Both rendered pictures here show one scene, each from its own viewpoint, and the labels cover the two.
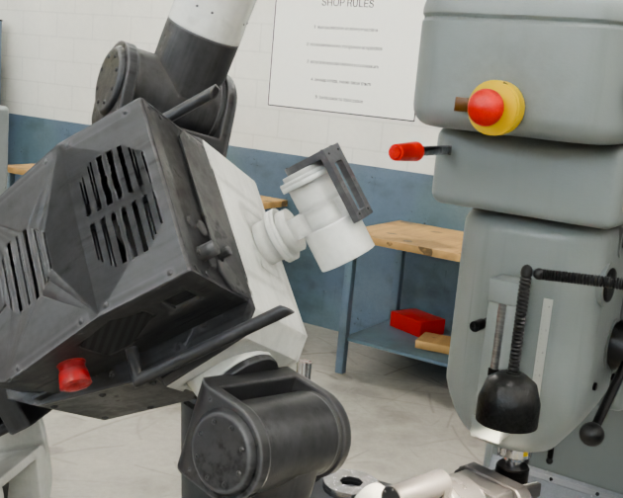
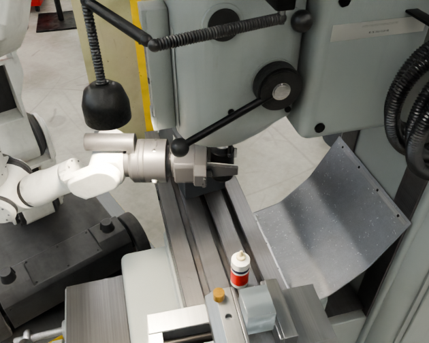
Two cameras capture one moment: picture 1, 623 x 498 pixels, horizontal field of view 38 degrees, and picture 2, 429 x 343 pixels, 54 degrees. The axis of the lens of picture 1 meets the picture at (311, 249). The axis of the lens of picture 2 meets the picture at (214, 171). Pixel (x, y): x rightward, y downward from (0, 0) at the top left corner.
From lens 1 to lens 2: 1.03 m
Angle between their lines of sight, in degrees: 48
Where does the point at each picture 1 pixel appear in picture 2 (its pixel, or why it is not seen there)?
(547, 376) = (179, 93)
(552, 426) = (188, 131)
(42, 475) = (11, 73)
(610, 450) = (393, 164)
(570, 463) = (372, 162)
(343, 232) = not seen: outside the picture
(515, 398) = (86, 103)
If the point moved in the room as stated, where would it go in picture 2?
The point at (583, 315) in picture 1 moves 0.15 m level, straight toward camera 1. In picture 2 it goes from (193, 50) to (88, 75)
